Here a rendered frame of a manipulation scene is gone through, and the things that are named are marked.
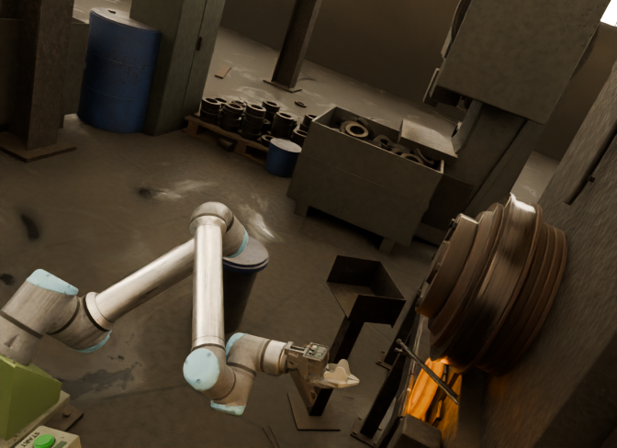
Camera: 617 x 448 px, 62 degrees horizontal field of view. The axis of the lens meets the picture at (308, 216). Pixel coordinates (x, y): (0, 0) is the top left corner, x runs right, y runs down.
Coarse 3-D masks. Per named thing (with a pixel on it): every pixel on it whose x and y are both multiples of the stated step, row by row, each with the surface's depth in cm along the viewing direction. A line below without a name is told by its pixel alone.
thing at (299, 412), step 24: (336, 264) 209; (360, 264) 212; (336, 288) 209; (360, 288) 215; (384, 288) 207; (360, 312) 189; (384, 312) 192; (336, 336) 211; (336, 360) 210; (312, 408) 221
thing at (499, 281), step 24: (504, 216) 120; (528, 216) 118; (504, 240) 111; (528, 240) 112; (504, 264) 110; (480, 288) 109; (504, 288) 109; (480, 312) 110; (456, 336) 113; (480, 336) 112; (432, 360) 127; (456, 360) 120
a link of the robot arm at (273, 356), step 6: (270, 342) 143; (276, 342) 143; (282, 342) 144; (270, 348) 141; (276, 348) 141; (282, 348) 141; (264, 354) 141; (270, 354) 140; (276, 354) 140; (282, 354) 141; (264, 360) 140; (270, 360) 140; (276, 360) 139; (264, 366) 141; (270, 366) 140; (276, 366) 139; (270, 372) 141; (276, 372) 140
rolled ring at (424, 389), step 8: (432, 368) 140; (440, 368) 140; (424, 376) 152; (440, 376) 139; (416, 384) 152; (424, 384) 139; (432, 384) 138; (416, 392) 151; (424, 392) 137; (432, 392) 137; (416, 400) 140; (424, 400) 137; (408, 408) 148; (416, 408) 139; (424, 408) 138; (416, 416) 141
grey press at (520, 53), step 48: (480, 0) 337; (528, 0) 331; (576, 0) 326; (480, 48) 347; (528, 48) 341; (576, 48) 336; (432, 96) 404; (480, 96) 358; (528, 96) 352; (432, 144) 408; (480, 144) 396; (528, 144) 389; (480, 192) 407; (432, 240) 432
